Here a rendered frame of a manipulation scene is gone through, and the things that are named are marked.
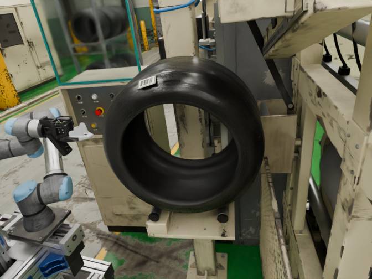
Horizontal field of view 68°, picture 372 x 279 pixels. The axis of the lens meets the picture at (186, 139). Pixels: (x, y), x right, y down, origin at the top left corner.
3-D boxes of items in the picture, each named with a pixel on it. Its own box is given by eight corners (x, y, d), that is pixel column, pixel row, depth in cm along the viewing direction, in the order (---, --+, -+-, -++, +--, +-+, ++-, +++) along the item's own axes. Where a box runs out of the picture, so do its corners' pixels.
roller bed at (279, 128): (256, 152, 148) (257, 99, 134) (285, 151, 146) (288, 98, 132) (259, 174, 131) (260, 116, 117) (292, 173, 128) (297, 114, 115)
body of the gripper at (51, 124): (63, 123, 106) (35, 121, 108) (68, 143, 111) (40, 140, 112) (73, 115, 113) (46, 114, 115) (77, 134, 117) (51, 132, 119)
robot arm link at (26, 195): (23, 202, 146) (13, 182, 139) (50, 196, 148) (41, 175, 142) (17, 218, 135) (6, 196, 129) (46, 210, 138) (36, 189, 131)
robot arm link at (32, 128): (30, 140, 113) (42, 131, 120) (41, 141, 112) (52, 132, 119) (25, 123, 109) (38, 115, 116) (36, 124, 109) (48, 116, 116)
